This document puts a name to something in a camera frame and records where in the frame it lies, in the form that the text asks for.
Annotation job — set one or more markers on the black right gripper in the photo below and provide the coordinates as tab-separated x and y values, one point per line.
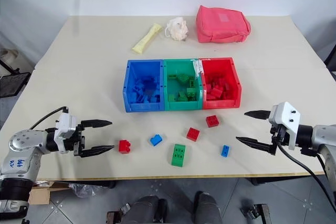
278	134

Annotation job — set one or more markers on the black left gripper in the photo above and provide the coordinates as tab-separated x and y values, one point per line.
76	144

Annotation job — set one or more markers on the red two-stud toy brick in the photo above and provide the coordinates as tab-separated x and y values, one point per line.
124	146

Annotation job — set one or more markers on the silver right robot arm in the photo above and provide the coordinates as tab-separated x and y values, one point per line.
321	136

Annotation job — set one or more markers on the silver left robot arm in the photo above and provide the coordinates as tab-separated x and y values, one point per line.
23	140

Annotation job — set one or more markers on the small blue toy brick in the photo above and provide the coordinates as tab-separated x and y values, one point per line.
225	150

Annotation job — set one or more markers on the red plastic bin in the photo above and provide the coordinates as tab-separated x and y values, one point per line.
220	104

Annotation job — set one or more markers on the red square toy brick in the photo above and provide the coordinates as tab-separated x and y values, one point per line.
193	133
212	121

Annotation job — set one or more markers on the black table foot bar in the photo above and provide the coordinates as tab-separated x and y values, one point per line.
275	180

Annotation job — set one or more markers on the clear plastic bag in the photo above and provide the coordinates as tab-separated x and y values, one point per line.
84	190

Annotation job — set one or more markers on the blue plastic bin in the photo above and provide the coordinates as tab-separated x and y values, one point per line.
144	107

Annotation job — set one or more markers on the green plastic bin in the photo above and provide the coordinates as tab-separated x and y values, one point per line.
181	106

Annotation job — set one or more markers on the brown cardboard box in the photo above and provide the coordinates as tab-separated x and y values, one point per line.
39	195

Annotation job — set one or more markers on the long green toy brick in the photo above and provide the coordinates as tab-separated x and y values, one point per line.
178	155

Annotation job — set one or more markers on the white tape label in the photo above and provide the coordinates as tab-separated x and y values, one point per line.
197	68

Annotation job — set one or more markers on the dark grey rounded shape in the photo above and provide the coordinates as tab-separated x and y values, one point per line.
148	208
207	208

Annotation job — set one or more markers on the green wedge toy brick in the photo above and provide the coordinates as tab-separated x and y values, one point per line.
183	78

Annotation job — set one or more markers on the black mesh stand base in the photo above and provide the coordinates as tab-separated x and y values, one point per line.
13	83

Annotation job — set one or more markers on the pink fabric bag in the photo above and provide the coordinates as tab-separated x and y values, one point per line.
220	27

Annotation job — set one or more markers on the black metal stand leg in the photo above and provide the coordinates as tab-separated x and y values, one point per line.
10	68

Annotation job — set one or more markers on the white round object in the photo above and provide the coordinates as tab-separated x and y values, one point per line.
6	54

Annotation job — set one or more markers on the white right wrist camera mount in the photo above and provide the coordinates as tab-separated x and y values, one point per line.
286	119

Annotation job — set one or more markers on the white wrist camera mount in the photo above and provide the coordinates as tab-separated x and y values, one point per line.
286	119
64	127

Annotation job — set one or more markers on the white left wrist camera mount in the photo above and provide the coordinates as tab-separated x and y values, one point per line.
64	127

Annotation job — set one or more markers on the black metal bracket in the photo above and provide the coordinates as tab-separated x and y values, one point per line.
260	212
115	216

